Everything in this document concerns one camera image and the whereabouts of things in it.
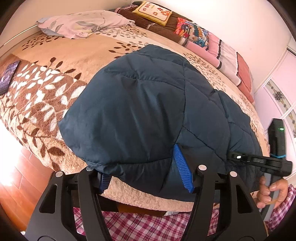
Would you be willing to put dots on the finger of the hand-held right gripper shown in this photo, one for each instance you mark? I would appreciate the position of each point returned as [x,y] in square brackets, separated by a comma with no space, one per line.
[245,158]

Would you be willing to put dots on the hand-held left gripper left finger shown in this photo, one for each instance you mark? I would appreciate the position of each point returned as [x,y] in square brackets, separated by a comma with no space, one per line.
[105,182]

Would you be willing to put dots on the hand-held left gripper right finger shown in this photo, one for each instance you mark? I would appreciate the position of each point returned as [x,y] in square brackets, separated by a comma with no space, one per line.
[182,166]

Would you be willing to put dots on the dark teal quilted jacket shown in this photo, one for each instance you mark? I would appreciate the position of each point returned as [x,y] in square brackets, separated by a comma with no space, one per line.
[138,111]

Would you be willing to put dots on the person's right forearm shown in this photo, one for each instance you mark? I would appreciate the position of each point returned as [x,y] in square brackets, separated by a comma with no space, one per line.
[283,206]

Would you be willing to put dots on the person's right hand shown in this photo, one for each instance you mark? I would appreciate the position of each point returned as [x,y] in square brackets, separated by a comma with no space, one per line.
[270,192]

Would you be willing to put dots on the lilac wardrobe with floral panels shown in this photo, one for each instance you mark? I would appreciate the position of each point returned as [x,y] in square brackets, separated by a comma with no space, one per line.
[277,92]

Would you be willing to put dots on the pink striped folded quilt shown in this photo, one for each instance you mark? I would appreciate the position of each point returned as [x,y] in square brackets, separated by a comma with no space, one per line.
[226,60]

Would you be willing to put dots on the bed with leaf-pattern blanket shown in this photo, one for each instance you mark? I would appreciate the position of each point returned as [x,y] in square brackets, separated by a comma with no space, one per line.
[57,69]

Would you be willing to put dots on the colourful patterned cushion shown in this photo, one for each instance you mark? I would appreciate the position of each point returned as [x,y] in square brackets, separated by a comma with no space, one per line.
[192,32]

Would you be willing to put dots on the brown quilt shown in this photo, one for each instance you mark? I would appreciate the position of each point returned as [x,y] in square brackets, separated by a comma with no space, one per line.
[150,27]

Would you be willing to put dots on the dark smartphone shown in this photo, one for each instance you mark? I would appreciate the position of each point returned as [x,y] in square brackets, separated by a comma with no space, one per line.
[8,76]

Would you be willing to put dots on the yellow flower cushion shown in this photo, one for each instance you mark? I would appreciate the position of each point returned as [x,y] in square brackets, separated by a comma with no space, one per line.
[152,12]

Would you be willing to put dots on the pale floral pillow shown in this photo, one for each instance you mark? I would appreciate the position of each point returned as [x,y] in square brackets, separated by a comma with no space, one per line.
[85,23]

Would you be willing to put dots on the white carved headboard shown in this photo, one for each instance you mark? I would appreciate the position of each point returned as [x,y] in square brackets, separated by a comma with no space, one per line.
[27,20]

